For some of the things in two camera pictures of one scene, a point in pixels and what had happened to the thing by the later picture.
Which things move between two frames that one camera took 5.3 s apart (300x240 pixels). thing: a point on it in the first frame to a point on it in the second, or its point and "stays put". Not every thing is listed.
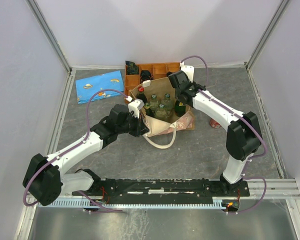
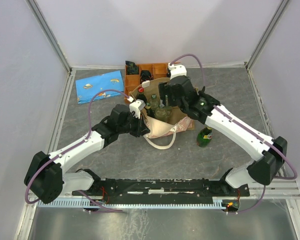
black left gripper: (143, 128) stays put
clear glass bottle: (154, 103) stays put
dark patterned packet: (132, 68) stays put
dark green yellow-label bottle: (180, 109) to (204, 137)
